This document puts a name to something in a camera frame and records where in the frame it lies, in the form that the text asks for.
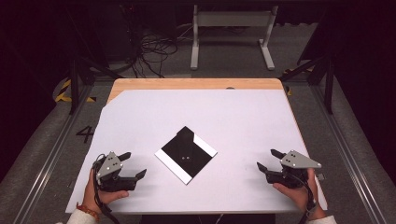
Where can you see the metal floor rail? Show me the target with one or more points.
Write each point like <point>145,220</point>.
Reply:
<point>348,161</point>
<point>46,168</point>

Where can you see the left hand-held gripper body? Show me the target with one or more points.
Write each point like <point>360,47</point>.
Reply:
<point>109,165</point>

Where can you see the white table sheet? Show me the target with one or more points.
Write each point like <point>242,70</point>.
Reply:
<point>218,109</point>

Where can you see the yellow black hazard tape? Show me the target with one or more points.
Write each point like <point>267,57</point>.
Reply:
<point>63,88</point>

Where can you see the white metal stand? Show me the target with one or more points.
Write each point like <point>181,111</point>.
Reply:
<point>232,18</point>

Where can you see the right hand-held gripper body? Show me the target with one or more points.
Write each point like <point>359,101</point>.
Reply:
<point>295,160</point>

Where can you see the wooden table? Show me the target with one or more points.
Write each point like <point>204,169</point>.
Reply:
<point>193,83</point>

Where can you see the person's right hand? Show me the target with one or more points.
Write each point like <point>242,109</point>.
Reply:
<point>300,196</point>

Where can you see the black metal stand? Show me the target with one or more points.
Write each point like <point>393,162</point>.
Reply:
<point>74,87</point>
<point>328,87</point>

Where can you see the small grey table bracket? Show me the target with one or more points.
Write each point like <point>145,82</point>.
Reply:
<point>320,176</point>

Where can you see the person's left hand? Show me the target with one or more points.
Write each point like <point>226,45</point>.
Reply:
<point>93,199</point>

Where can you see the black square sheet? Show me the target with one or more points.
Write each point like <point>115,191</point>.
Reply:
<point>183,149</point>

